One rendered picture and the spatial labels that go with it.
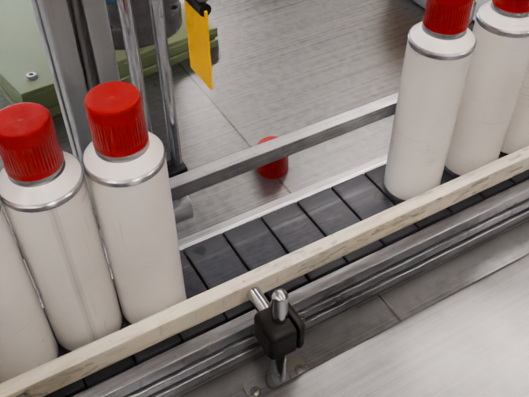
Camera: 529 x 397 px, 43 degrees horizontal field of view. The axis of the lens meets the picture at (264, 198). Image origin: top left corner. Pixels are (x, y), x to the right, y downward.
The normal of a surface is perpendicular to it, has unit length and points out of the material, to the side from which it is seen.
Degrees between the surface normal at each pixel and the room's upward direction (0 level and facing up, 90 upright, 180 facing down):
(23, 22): 5
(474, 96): 90
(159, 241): 90
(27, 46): 5
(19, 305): 90
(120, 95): 3
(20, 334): 90
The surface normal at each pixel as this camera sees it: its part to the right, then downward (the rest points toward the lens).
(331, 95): 0.00, -0.71
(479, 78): -0.66, 0.54
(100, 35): 0.50, 0.61
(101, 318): 0.75, 0.47
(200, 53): -0.87, 0.36
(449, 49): 0.04, 0.00
